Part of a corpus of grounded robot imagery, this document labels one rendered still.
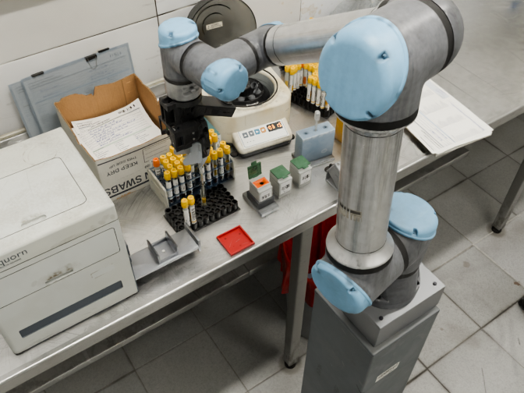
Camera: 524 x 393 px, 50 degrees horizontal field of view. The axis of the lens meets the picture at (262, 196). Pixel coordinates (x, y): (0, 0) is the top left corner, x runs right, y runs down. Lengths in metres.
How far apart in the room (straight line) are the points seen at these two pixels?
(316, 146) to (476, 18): 1.04
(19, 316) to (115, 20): 0.84
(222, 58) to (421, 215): 0.46
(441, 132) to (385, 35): 1.04
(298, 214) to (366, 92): 0.76
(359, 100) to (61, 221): 0.60
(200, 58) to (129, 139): 0.59
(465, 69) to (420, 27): 1.31
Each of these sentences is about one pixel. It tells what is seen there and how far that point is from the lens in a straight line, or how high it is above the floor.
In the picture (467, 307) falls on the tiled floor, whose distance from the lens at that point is 2.45.
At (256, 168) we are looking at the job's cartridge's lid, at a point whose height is 0.98.
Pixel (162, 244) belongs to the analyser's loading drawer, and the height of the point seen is 0.92.
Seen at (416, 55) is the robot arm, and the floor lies 1.57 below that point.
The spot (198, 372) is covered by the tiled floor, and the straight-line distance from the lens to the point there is 2.17.
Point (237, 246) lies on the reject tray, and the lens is 1.36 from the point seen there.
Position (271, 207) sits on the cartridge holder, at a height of 0.89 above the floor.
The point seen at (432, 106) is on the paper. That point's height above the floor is 0.89.
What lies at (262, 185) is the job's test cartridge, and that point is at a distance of 1.39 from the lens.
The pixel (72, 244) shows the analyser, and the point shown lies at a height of 1.12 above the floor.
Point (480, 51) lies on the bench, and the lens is 2.16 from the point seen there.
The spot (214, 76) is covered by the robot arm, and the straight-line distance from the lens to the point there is 1.01.
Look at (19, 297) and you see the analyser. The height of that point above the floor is 1.05.
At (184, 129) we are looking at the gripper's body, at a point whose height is 1.19.
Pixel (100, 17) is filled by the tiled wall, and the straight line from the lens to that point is 1.63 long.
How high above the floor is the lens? 1.95
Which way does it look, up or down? 47 degrees down
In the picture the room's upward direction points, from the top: 1 degrees clockwise
